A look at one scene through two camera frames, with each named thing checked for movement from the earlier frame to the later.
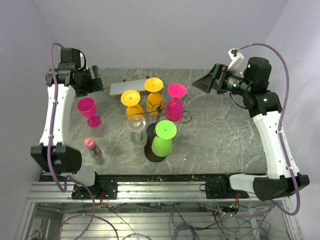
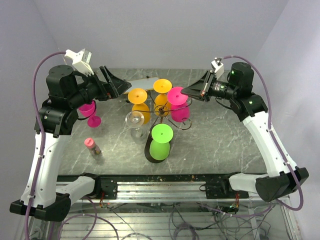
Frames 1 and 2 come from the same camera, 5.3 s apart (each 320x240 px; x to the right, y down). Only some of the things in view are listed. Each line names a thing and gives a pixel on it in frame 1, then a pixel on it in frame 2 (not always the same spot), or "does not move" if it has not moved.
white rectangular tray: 119,88 does not move
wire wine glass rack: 161,109 -> 163,111
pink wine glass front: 87,108 does not move
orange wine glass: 154,102 -> 161,106
